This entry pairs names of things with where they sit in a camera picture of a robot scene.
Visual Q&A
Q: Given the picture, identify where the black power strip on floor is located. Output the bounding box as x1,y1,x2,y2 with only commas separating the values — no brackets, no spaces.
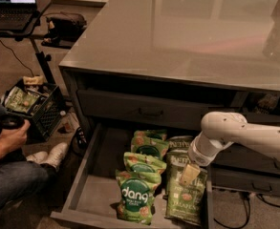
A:
70,127,88,157

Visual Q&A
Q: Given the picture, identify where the green dang chip bag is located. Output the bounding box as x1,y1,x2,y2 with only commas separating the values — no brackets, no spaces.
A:
116,170,162,225
134,130,167,141
131,135,169,160
123,152,167,174

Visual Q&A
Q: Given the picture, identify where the tan snack bag in crate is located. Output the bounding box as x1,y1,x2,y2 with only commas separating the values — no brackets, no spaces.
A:
23,75,44,86

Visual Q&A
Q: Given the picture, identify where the open grey middle drawer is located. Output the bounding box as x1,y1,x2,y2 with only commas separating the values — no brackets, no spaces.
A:
51,123,214,229

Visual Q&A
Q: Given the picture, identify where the green Kettle jalapeno bag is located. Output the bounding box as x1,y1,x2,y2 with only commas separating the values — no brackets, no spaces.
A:
165,165,207,225

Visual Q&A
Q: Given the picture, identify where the green chip bag in crate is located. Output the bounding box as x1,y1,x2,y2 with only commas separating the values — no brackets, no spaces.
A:
4,86,39,114

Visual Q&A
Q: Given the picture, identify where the black cable on floor right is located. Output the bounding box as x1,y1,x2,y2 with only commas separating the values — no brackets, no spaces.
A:
213,192,280,229

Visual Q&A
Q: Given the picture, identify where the right grey drawer stack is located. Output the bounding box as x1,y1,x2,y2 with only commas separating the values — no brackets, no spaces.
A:
210,112,280,199

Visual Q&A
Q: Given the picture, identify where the black plastic crate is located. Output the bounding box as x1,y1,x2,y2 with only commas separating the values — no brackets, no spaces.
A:
0,79,64,144

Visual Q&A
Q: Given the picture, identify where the black controller in hand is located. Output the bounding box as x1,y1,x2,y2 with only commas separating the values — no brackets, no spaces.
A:
0,114,25,130

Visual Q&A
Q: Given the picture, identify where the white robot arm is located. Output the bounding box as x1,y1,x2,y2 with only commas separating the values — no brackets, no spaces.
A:
179,112,280,185

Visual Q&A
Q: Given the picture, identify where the grey cabinet with counter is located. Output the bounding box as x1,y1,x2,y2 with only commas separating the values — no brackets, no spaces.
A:
59,0,280,134

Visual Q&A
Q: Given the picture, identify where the green kettle chip bag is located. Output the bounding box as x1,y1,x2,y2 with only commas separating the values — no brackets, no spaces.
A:
165,150,193,195
168,135,193,151

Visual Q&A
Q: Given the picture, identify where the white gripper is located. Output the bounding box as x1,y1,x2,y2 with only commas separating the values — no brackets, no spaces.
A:
180,132,232,185

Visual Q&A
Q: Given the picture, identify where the dark bag on floor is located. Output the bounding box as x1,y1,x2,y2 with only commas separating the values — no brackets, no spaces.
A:
42,11,87,49

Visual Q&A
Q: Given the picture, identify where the person's hand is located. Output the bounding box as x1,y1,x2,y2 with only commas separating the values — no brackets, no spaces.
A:
0,120,31,154

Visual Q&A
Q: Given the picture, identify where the front green Dang chip bag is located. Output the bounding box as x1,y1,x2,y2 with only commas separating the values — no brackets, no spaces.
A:
116,170,162,225

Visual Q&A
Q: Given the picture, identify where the person's leg in jeans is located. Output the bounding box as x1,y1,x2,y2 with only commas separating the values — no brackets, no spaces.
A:
0,104,50,209

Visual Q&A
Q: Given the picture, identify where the black laptop stand table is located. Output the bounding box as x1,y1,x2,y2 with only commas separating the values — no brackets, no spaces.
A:
0,0,57,86

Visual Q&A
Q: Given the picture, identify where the back green Kettle chip bag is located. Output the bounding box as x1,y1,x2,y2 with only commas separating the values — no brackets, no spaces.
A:
168,135,193,151

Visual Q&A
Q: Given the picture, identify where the white sneaker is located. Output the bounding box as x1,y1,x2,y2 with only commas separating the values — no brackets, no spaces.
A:
26,151,48,164
43,142,69,171

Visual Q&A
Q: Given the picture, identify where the black laptop cable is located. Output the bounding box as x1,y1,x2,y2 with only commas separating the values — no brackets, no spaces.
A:
0,37,36,78

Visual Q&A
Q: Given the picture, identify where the middle green Kettle chip bag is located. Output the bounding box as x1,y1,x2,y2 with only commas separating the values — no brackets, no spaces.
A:
165,150,193,195

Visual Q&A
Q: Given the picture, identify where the closed grey top drawer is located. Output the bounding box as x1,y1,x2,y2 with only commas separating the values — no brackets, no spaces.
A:
76,88,229,131

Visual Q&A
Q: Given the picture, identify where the back green Dang chip bag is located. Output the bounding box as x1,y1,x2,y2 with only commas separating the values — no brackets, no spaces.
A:
134,130,167,141

